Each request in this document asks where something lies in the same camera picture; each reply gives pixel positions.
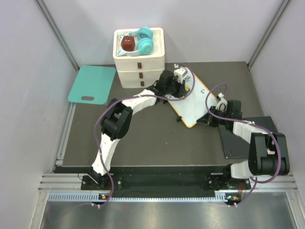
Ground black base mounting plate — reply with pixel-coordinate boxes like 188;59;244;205
80;173;252;191

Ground teal cat-ear headphones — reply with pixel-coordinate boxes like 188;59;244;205
117;27;154;57

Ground white three-drawer storage box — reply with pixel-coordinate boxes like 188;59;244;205
112;27;165;88

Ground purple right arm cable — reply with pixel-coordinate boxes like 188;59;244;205
205;83;283;207

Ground yellow-framed whiteboard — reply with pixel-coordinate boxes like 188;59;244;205
167;69;209;128

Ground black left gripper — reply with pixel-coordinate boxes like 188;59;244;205
164;76;185;99

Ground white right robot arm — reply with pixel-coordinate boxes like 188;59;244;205
198;100;290;189

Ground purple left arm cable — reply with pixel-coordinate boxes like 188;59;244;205
94;63;196;208

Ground teal cutting board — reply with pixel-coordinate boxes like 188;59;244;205
68;65;116;105

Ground dark red cube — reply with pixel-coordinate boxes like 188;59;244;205
121;35;135;52

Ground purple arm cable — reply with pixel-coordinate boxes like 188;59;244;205
94;63;196;208
205;83;283;207

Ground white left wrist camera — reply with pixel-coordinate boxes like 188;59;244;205
173;63;191;83

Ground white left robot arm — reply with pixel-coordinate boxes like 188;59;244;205
89;67;188;189

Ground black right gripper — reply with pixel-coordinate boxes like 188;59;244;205
197;107;230;128

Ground black notebook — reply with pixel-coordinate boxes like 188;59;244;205
218;116;277;159

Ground grey slotted cable duct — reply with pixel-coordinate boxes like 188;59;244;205
48;192;228;203

